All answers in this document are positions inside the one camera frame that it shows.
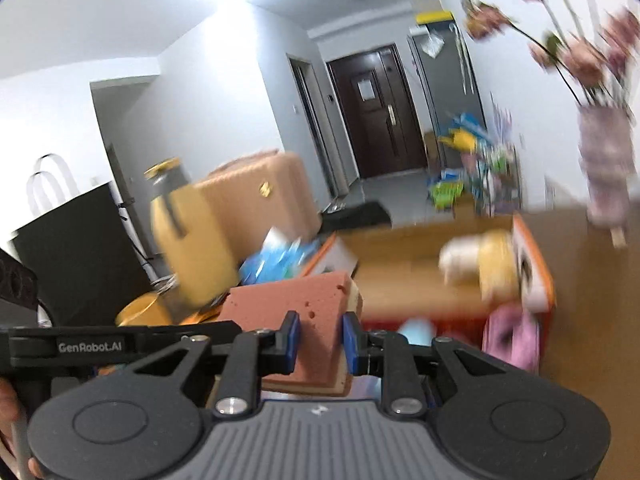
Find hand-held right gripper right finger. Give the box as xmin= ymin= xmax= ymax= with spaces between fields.
xmin=341 ymin=311 xmax=506 ymax=418

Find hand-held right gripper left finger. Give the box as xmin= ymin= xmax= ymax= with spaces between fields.
xmin=120 ymin=310 xmax=301 ymax=418

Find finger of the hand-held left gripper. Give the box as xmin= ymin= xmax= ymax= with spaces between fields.
xmin=145 ymin=320 xmax=244 ymax=357

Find red cardboard box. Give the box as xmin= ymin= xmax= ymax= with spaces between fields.
xmin=300 ymin=212 xmax=557 ymax=346

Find person's left hand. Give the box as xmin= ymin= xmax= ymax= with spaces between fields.
xmin=0 ymin=379 xmax=45 ymax=480

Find yellow mug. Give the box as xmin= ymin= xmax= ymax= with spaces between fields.
xmin=115 ymin=294 xmax=173 ymax=328

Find light blue plush toy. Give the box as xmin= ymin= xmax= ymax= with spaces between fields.
xmin=400 ymin=317 xmax=437 ymax=347

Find blue tissue packet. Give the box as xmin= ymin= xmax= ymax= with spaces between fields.
xmin=239 ymin=227 xmax=321 ymax=286

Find yellow thermos jug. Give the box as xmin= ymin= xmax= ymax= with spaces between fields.
xmin=145 ymin=157 xmax=241 ymax=308

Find black doormat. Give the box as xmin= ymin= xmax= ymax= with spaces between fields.
xmin=320 ymin=201 xmax=393 ymax=233

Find pink suitcase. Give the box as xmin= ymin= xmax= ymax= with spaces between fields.
xmin=192 ymin=150 xmax=323 ymax=271

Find pink plush toy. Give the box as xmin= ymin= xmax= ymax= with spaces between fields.
xmin=482 ymin=305 xmax=542 ymax=373

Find yellow and white plush toy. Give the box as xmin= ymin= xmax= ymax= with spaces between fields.
xmin=439 ymin=230 xmax=523 ymax=306

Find brown cardboard box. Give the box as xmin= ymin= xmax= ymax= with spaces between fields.
xmin=422 ymin=130 xmax=443 ymax=171

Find pile of colourful toys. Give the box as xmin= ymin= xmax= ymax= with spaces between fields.
xmin=427 ymin=110 xmax=523 ymax=218

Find grey side door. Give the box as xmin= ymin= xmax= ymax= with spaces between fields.
xmin=287 ymin=52 xmax=351 ymax=201

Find dark brown entrance door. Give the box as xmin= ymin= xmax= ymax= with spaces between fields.
xmin=326 ymin=45 xmax=431 ymax=181

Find grey tall cabinet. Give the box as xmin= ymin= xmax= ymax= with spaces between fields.
xmin=407 ymin=20 xmax=486 ymax=171

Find pink ribbed vase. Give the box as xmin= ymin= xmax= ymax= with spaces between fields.
xmin=577 ymin=102 xmax=638 ymax=226

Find yellow box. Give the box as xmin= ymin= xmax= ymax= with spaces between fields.
xmin=416 ymin=10 xmax=456 ymax=26

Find pink artificial flowers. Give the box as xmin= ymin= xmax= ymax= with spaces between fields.
xmin=462 ymin=0 xmax=640 ymax=108

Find black bag with white handles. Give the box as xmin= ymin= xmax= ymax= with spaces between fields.
xmin=12 ymin=155 xmax=156 ymax=328

